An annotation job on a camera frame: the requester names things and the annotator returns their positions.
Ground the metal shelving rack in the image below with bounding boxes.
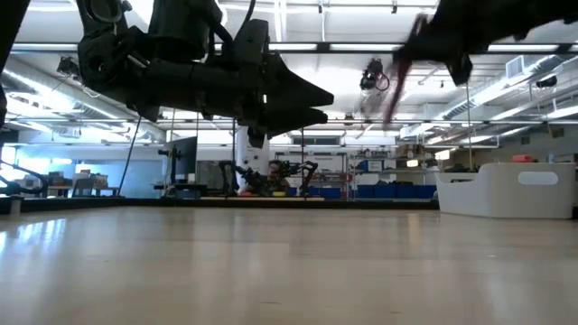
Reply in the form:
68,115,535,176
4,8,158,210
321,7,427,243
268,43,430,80
345,144,452,200

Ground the blue storage bin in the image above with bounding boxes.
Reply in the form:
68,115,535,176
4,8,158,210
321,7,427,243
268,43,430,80
408,184,437,200
356,184,385,200
383,184,410,200

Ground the black overhead camera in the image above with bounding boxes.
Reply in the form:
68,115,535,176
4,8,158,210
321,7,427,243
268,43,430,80
359,57,390,92

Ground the white round pillar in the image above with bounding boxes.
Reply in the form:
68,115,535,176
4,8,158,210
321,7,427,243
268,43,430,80
235,125,271,190

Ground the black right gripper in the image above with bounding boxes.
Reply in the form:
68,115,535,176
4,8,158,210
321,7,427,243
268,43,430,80
392,0,499,88

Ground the maroon USB-C cable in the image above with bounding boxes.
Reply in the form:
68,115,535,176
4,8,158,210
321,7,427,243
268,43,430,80
382,13,430,127

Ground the white plastic bin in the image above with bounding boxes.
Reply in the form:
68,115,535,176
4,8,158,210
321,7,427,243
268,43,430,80
435,162,578,220

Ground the person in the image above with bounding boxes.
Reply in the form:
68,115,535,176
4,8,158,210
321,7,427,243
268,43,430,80
266,160,293,198

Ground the black monitor on stand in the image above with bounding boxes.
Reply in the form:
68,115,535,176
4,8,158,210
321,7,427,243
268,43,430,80
156,135,200,198

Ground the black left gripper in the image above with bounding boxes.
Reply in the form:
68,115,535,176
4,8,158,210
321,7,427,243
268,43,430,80
211,18,336,150

